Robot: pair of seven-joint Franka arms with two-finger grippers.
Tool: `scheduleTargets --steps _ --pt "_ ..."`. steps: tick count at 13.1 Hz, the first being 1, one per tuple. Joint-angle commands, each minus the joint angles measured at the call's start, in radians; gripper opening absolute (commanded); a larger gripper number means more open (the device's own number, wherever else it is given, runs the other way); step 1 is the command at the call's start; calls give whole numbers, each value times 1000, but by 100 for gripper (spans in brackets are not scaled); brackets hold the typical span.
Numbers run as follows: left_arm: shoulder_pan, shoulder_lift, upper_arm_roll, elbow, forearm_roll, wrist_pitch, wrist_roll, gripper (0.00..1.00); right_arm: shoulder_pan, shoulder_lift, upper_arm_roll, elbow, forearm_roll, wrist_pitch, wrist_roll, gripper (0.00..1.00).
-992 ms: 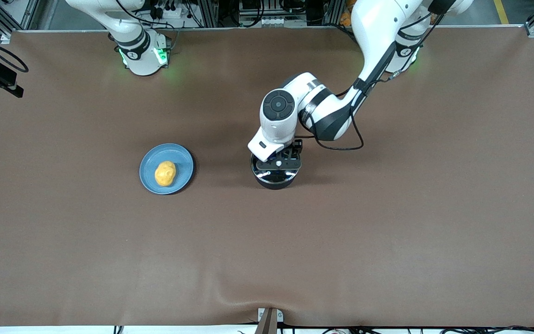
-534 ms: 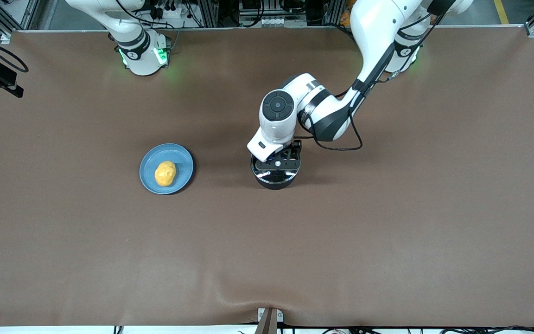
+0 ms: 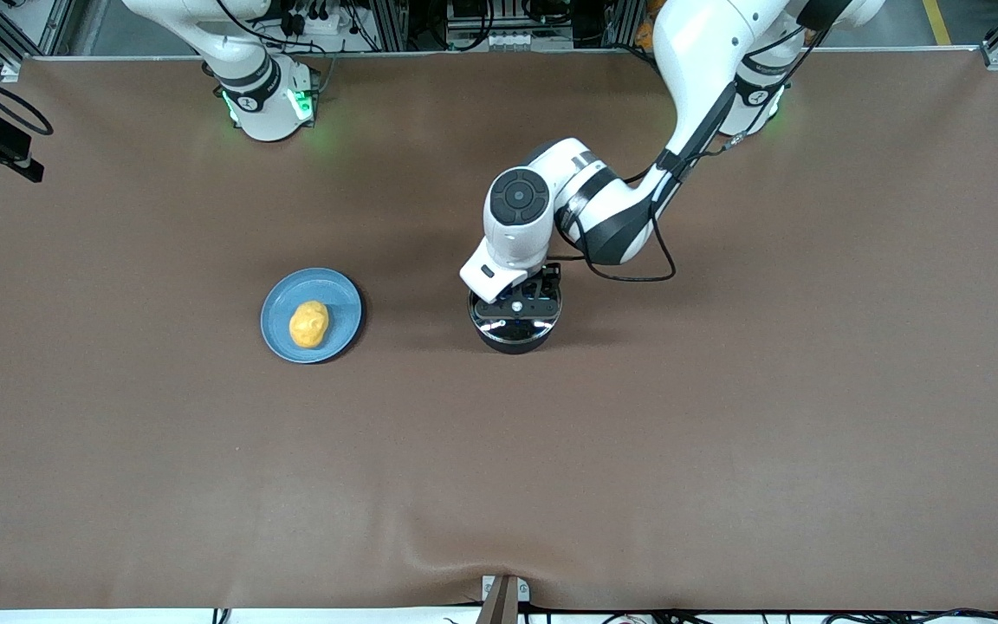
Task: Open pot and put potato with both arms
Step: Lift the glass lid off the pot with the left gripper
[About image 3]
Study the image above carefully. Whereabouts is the glass lid with blue knob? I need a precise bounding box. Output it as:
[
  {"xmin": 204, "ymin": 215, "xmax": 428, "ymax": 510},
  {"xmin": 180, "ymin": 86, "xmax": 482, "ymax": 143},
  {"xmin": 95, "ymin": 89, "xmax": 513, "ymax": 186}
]
[{"xmin": 470, "ymin": 293, "xmax": 563, "ymax": 345}]

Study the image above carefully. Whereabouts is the yellow potato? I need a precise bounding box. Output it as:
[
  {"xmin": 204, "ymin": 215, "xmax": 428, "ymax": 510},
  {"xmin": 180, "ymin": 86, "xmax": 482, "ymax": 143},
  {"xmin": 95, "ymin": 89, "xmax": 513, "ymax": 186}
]
[{"xmin": 288, "ymin": 300, "xmax": 330, "ymax": 350}]

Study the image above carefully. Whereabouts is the large table cover mat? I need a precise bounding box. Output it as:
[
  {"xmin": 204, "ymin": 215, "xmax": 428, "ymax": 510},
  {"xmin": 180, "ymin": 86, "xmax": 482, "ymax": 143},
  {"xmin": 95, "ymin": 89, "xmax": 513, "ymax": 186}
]
[{"xmin": 0, "ymin": 49, "xmax": 998, "ymax": 612}]

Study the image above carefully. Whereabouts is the blue round plate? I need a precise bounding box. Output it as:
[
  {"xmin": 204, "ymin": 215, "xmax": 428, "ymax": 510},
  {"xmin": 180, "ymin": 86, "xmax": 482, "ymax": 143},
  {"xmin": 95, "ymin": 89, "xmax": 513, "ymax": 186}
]
[{"xmin": 260, "ymin": 267, "xmax": 364, "ymax": 365}]

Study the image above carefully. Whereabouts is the grey electronics box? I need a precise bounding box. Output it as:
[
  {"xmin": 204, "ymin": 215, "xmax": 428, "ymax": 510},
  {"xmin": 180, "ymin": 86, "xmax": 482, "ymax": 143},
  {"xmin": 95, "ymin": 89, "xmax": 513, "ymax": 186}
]
[{"xmin": 445, "ymin": 0, "xmax": 536, "ymax": 51}]

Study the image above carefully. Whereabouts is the white power strip with plugs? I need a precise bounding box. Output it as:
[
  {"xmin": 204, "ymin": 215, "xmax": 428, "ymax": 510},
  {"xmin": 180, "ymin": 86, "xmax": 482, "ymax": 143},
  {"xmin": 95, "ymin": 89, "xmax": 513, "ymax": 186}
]
[{"xmin": 281, "ymin": 0, "xmax": 346, "ymax": 37}]

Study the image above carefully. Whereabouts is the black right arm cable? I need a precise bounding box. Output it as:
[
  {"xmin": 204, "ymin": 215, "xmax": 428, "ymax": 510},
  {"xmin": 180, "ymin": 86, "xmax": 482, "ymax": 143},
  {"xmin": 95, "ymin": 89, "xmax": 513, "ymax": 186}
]
[{"xmin": 0, "ymin": 59, "xmax": 55, "ymax": 137}]

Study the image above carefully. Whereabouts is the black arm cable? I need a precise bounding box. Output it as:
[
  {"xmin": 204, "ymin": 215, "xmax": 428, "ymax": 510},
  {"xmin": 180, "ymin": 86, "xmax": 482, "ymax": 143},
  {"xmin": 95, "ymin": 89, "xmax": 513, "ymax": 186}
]
[
  {"xmin": 556, "ymin": 26, "xmax": 822, "ymax": 284},
  {"xmin": 0, "ymin": 59, "xmax": 55, "ymax": 137}
]

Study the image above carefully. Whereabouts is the black pot with blue handle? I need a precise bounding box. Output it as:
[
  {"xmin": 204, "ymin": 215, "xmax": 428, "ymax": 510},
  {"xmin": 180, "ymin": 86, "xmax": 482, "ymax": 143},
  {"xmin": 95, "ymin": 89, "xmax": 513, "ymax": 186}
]
[{"xmin": 467, "ymin": 290, "xmax": 564, "ymax": 355}]

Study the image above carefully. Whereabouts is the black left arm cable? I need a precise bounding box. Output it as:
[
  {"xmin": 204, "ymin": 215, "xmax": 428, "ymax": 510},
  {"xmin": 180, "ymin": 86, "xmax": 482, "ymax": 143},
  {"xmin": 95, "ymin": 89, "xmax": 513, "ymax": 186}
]
[{"xmin": 556, "ymin": 26, "xmax": 822, "ymax": 284}]

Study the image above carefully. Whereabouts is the metal table edge bracket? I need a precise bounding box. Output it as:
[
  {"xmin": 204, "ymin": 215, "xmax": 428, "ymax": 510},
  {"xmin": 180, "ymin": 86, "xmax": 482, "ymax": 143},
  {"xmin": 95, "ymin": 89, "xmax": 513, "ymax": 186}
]
[{"xmin": 475, "ymin": 574, "xmax": 531, "ymax": 624}]

